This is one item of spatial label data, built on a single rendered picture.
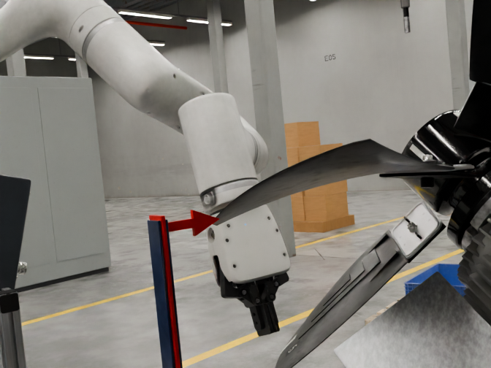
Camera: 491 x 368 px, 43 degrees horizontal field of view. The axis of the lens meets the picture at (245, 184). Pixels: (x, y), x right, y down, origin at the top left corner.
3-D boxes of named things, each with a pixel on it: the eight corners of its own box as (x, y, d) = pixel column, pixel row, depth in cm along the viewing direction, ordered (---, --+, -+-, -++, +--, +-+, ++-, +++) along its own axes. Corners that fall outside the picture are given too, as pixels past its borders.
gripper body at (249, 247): (215, 200, 80) (237, 284, 78) (277, 190, 86) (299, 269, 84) (189, 215, 86) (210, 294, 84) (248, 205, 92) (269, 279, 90)
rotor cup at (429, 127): (560, 181, 80) (486, 123, 87) (535, 144, 69) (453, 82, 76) (476, 260, 83) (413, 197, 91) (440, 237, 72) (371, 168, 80)
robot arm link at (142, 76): (134, 80, 109) (251, 193, 98) (71, 59, 95) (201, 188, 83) (164, 39, 107) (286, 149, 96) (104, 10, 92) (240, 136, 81)
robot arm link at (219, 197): (215, 183, 81) (221, 205, 80) (269, 176, 86) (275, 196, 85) (186, 201, 87) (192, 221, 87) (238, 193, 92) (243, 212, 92)
